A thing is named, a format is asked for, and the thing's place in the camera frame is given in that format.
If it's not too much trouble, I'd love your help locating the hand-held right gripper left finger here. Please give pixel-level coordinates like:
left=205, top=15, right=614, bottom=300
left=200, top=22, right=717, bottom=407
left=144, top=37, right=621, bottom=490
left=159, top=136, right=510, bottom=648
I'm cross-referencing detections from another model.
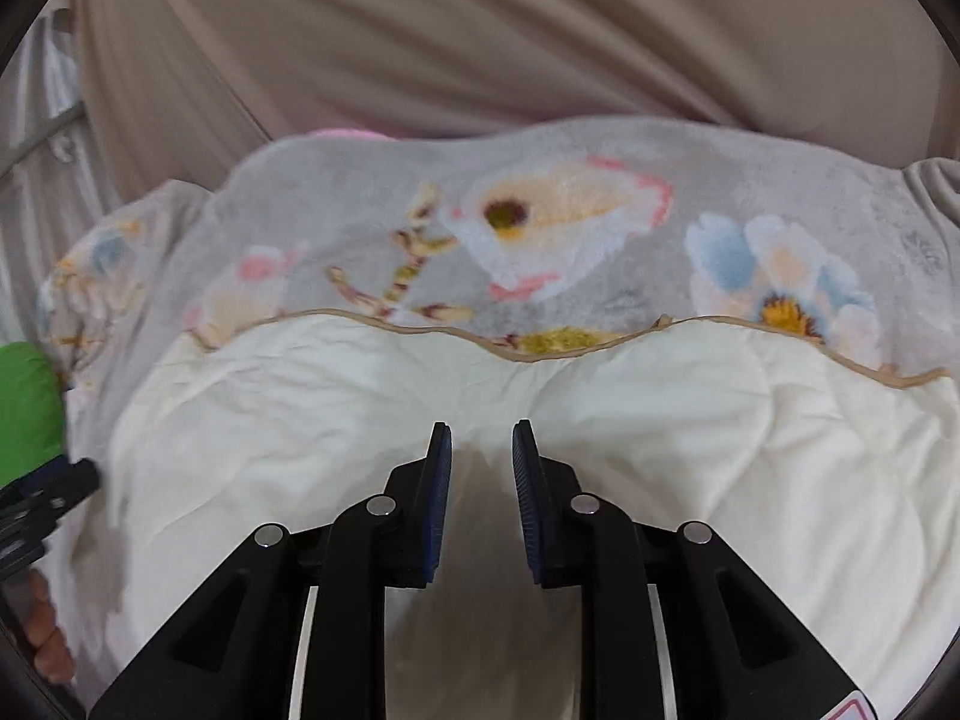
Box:
left=88, top=422, right=455, bottom=720

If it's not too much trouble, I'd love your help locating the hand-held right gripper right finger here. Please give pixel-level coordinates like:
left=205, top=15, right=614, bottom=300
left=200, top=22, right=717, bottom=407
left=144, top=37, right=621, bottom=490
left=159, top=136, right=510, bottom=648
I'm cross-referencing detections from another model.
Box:
left=512, top=420, right=875, bottom=720

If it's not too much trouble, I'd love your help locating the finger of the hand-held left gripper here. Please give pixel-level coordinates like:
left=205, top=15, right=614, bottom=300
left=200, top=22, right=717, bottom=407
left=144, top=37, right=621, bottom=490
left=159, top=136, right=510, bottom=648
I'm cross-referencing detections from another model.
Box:
left=34, top=457, right=102, bottom=517

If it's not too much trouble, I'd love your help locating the cream quilted jacket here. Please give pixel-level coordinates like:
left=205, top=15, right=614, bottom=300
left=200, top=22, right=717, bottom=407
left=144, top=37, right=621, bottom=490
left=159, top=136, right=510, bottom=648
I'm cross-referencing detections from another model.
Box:
left=64, top=311, right=960, bottom=720

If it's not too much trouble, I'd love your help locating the person's left hand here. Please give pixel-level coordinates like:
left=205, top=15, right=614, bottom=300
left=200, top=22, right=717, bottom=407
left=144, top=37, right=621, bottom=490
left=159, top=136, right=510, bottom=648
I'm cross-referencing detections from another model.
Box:
left=21, top=568, right=77, bottom=685

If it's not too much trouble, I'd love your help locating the green pillow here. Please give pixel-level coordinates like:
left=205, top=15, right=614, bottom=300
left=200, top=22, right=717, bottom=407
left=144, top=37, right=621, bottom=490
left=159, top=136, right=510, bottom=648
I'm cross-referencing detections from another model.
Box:
left=0, top=341, right=72, bottom=490

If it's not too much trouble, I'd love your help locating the white satin curtain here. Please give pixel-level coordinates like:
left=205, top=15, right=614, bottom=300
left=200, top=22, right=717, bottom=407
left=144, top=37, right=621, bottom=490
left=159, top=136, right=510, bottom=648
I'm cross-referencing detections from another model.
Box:
left=0, top=7, right=102, bottom=331

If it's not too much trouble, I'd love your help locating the grey floral blanket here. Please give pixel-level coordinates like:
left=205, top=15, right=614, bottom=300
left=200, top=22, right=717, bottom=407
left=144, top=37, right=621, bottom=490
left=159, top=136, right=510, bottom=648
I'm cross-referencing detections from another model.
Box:
left=34, top=116, right=960, bottom=421

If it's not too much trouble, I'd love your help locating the grey fleece cloth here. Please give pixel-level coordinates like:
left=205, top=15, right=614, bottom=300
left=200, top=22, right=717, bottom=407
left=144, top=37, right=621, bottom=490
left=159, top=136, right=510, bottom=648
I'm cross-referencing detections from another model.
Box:
left=900, top=156, right=960, bottom=248

